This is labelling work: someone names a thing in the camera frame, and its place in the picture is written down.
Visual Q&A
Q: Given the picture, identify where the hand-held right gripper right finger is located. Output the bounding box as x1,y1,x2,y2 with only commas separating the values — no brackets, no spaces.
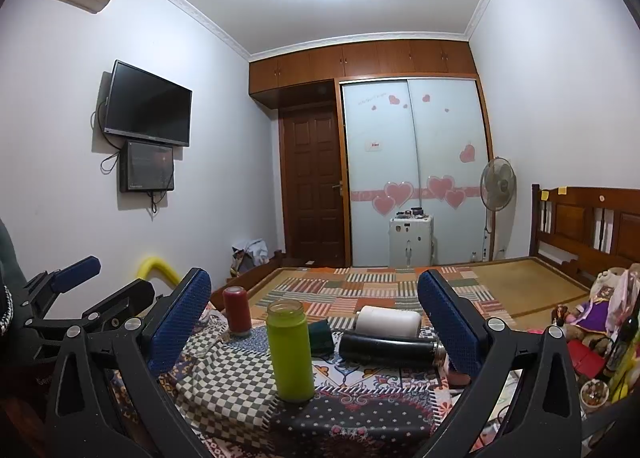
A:
416,268,583,458

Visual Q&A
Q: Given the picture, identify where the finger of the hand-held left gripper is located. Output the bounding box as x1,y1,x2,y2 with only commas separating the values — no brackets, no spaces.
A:
25,278,157,339
22,255,102,321

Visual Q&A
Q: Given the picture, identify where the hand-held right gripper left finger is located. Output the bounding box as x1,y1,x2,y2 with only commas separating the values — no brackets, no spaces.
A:
45,267,213,458

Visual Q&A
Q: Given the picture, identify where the black thermos cup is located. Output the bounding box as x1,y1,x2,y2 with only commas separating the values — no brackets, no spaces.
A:
338,331,448,369

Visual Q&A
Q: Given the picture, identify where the white cup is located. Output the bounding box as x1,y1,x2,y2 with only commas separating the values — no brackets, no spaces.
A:
355,305,422,339

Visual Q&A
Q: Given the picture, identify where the dark green cup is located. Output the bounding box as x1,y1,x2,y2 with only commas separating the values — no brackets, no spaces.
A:
306,319,334,354

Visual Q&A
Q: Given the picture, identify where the yellow foam tube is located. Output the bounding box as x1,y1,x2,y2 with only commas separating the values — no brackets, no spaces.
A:
137,257,182,289

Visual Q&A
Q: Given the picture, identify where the grey checkered cloth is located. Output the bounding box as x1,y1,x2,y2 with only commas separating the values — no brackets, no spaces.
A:
170,338,281,426

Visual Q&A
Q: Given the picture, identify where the striped patchwork blanket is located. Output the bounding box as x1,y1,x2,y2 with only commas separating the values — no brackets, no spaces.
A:
255,265,501,334

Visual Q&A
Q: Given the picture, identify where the white plastic bag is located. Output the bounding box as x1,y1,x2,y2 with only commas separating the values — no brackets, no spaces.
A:
230,238,271,276

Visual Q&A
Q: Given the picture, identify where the green bottle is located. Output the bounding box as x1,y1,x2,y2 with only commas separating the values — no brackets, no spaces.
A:
265,299,316,403

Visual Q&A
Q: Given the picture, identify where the red box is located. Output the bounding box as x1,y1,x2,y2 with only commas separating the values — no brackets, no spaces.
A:
565,338,608,381

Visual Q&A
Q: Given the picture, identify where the standing fan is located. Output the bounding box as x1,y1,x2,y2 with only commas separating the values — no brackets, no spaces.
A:
479,156,517,261

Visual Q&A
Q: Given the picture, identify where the plush toy in purple dress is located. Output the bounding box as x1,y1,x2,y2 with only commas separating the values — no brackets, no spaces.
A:
552,268,626,339

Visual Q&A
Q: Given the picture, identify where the wooden bed with quilt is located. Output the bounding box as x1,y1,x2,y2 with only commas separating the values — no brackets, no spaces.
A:
210,183,640,311

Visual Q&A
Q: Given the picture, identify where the small white bowl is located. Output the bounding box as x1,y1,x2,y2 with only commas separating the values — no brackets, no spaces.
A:
580,379,610,414

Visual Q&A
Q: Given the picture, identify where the dark glass bottle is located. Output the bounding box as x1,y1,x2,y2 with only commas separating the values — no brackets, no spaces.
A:
607,308,638,384

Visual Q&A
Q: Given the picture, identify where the pink plastic bag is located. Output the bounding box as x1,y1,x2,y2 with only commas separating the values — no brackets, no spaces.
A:
607,268,640,339

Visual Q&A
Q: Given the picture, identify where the frosted sliding wardrobe door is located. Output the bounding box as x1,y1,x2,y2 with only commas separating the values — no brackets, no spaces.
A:
407,78,493,266
341,79,418,269

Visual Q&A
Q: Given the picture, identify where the brown wooden door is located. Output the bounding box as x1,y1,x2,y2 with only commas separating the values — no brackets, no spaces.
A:
278,105,348,266

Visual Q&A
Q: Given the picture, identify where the wooden overhead cabinet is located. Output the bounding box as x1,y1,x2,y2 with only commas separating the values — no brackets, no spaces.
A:
248,38,478,109

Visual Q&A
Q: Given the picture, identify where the small black wall monitor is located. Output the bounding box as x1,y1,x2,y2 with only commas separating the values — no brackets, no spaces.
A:
119,139,176,194

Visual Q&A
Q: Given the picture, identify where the black television cable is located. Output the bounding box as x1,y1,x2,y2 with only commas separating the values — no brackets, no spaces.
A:
90,97,122,174

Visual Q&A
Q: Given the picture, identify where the wall-mounted television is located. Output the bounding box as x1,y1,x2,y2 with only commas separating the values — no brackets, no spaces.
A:
102,59,193,148

